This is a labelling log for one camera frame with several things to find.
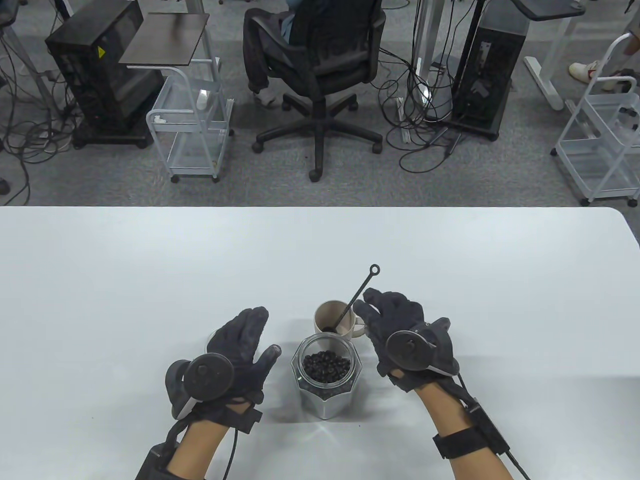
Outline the person's left hand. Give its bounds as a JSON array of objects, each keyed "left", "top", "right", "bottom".
[{"left": 192, "top": 307, "right": 282, "bottom": 423}]

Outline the person's right hand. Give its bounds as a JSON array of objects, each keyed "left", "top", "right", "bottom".
[{"left": 353, "top": 287, "right": 460, "bottom": 394}]

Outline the black measuring scoop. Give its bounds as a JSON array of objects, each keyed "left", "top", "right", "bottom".
[{"left": 322, "top": 264, "right": 381, "bottom": 334}]

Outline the beige cup with handle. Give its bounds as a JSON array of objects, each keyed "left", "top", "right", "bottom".
[{"left": 314, "top": 300, "right": 368, "bottom": 340}]

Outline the clear glass jar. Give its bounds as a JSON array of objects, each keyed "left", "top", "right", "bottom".
[{"left": 291, "top": 334, "right": 363, "bottom": 420}]

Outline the person's left forearm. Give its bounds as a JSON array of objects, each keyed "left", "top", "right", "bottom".
[{"left": 167, "top": 417, "right": 236, "bottom": 480}]

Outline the person's right forearm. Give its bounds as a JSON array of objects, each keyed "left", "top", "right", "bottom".
[{"left": 417, "top": 382, "right": 516, "bottom": 480}]

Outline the black round tracking controller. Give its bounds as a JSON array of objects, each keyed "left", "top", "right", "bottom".
[
  {"left": 384, "top": 320, "right": 460, "bottom": 377},
  {"left": 165, "top": 353, "right": 235, "bottom": 420}
]

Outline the black armband sensor unit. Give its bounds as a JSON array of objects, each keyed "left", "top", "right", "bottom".
[
  {"left": 135, "top": 420, "right": 191, "bottom": 480},
  {"left": 432, "top": 387, "right": 532, "bottom": 480}
]

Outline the white power strip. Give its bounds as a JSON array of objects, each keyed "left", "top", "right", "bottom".
[{"left": 396, "top": 96, "right": 413, "bottom": 146}]

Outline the grey round stand base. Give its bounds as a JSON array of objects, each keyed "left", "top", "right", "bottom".
[{"left": 424, "top": 65, "right": 457, "bottom": 122}]

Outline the black computer tower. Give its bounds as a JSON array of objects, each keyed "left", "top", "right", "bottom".
[
  {"left": 45, "top": 0, "right": 166, "bottom": 150},
  {"left": 440, "top": 14, "right": 531, "bottom": 142}
]

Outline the black office chair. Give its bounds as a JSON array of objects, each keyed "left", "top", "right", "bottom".
[{"left": 243, "top": 0, "right": 388, "bottom": 183}]

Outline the white desk foot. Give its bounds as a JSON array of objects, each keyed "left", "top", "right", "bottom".
[{"left": 523, "top": 20, "right": 576, "bottom": 112}]

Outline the white desk column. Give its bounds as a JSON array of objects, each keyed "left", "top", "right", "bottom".
[{"left": 412, "top": 0, "right": 443, "bottom": 76}]

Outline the white cart with brown top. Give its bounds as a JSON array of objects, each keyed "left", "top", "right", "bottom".
[{"left": 119, "top": 12, "right": 236, "bottom": 184}]

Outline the black stand tray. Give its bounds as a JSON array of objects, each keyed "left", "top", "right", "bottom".
[{"left": 517, "top": 0, "right": 587, "bottom": 22}]

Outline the grey desk leg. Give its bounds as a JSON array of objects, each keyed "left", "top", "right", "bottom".
[{"left": 0, "top": 20, "right": 57, "bottom": 108}]

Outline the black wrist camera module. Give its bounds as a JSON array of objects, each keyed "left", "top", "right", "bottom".
[{"left": 235, "top": 409, "right": 263, "bottom": 434}]

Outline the tangled black cable bundle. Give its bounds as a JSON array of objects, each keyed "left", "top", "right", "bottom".
[
  {"left": 372, "top": 30, "right": 466, "bottom": 174},
  {"left": 0, "top": 20, "right": 83, "bottom": 206}
]

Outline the white wire rolling cart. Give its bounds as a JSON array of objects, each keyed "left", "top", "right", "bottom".
[{"left": 551, "top": 32, "right": 640, "bottom": 207}]

